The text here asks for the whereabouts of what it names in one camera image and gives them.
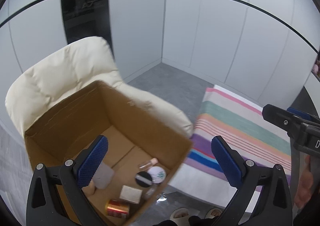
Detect right beige slipper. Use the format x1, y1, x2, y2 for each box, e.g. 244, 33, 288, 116
204, 208, 222, 219

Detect pink plush toy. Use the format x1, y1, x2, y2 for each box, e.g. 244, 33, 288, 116
312, 53, 320, 78

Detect person's right hand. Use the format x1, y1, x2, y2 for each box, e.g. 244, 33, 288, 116
294, 155, 313, 209

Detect red gold tin can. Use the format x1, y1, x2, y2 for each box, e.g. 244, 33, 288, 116
105, 199, 130, 219

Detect cream padded chair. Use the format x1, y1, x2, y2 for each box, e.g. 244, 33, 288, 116
5, 36, 193, 137

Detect black powder puff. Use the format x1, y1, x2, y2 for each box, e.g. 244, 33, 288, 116
135, 171, 153, 188

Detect brown cardboard box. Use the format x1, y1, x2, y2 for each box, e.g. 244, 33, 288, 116
24, 81, 192, 225

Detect white square gift box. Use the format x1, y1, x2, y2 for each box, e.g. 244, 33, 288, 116
119, 185, 143, 204

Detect white round compact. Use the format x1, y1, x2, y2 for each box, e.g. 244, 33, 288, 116
147, 166, 167, 184

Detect person's black trousers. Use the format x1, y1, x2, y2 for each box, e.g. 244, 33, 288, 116
153, 216, 219, 226

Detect left beige slipper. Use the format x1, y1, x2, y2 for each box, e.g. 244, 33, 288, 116
170, 207, 190, 223

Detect striped colourful table mat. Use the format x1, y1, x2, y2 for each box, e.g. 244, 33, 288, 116
184, 87, 293, 184

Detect beige slipper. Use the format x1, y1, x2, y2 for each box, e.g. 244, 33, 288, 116
204, 208, 222, 219
170, 207, 190, 223

